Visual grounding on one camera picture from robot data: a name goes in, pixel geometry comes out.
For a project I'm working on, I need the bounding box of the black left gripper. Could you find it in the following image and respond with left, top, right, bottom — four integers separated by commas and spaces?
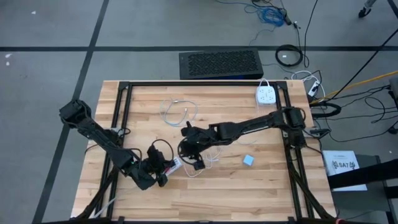
141, 144, 175, 189

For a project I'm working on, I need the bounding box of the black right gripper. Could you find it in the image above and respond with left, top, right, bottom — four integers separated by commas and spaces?
181, 121, 216, 171

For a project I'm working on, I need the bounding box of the long white power strip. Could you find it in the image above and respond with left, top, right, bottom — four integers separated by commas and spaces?
92, 156, 183, 218

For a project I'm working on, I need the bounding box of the smooth white USB cable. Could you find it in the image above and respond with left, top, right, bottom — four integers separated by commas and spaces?
182, 146, 223, 178

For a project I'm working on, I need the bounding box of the square white USB power hub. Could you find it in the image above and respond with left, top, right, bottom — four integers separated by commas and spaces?
255, 78, 277, 106

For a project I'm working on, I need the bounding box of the black perforated computer case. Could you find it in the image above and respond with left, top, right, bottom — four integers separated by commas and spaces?
178, 49, 264, 81

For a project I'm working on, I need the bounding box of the small white power strip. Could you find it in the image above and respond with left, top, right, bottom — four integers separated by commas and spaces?
307, 80, 322, 98

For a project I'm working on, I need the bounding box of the white printed paper sheet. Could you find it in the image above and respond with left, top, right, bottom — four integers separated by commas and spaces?
322, 150, 368, 192

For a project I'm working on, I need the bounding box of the black bar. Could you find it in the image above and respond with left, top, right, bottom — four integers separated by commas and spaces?
328, 157, 398, 190

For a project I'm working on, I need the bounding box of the dark grey side stand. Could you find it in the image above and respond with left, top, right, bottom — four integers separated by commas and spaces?
329, 154, 398, 224

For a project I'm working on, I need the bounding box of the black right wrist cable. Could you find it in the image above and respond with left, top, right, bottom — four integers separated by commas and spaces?
177, 138, 195, 165

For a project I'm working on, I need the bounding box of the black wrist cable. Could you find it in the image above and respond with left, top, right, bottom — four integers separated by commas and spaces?
177, 138, 195, 165
151, 139, 175, 162

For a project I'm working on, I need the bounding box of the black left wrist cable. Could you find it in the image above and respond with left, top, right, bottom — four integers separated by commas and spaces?
151, 139, 175, 162

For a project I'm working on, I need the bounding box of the white looped floor cable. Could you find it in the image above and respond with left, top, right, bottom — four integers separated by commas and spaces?
290, 70, 326, 100

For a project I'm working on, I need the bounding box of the coiled black cable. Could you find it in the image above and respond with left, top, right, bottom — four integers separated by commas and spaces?
275, 44, 304, 68

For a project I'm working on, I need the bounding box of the blue cable bundle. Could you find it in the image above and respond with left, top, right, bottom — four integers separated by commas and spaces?
215, 0, 286, 46

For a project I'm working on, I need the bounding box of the thick black cable loop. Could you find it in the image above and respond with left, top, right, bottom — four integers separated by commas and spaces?
310, 101, 342, 119

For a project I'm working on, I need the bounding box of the thin black floor cable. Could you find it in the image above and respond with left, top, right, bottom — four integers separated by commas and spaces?
303, 0, 320, 68

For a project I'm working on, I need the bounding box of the thin black taut cable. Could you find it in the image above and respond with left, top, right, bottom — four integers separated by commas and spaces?
328, 27, 398, 102

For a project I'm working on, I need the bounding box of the yellow cable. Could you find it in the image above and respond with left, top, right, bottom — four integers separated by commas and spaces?
310, 70, 398, 106

